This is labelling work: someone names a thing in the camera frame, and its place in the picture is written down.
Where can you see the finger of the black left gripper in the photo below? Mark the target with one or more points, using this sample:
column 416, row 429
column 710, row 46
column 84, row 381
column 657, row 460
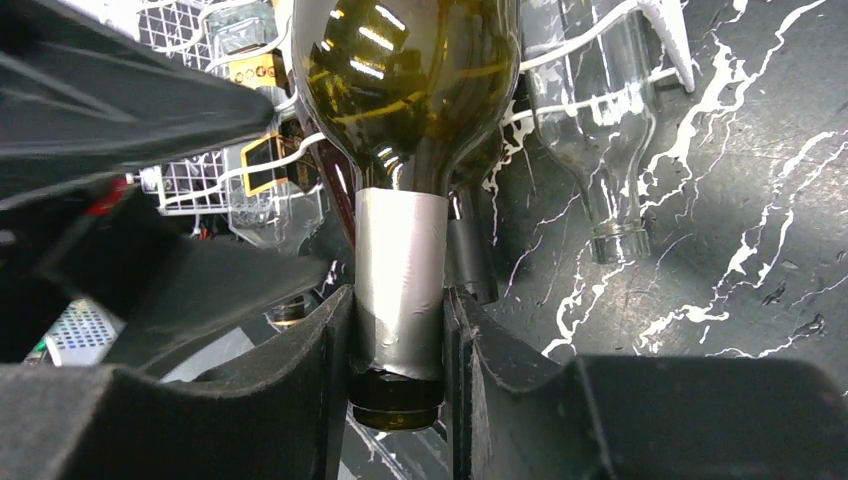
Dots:
column 80, row 101
column 172, row 294

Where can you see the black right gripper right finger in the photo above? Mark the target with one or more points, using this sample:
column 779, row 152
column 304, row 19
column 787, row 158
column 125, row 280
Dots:
column 512, row 413

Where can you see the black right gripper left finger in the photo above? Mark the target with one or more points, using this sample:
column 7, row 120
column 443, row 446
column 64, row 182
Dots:
column 275, row 412

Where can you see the clear bottom glass bottle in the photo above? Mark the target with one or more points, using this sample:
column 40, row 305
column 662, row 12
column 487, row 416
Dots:
column 279, row 207

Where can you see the green wine bottle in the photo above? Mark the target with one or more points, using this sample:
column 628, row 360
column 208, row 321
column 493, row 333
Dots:
column 404, row 89

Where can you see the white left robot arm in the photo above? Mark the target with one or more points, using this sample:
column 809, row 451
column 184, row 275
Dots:
column 30, row 225

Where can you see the dark black-capped wine bottle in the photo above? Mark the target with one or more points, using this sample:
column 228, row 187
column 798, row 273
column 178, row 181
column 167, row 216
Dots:
column 468, row 263

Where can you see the dark gold-capped wine bottle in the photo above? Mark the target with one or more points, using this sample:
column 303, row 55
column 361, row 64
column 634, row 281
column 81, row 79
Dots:
column 337, row 174

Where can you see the clear lower neck bottle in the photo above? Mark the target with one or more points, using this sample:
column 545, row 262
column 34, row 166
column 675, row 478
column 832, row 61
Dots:
column 594, row 110

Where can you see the white wire wine rack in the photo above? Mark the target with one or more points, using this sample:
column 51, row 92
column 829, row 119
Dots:
column 188, row 187

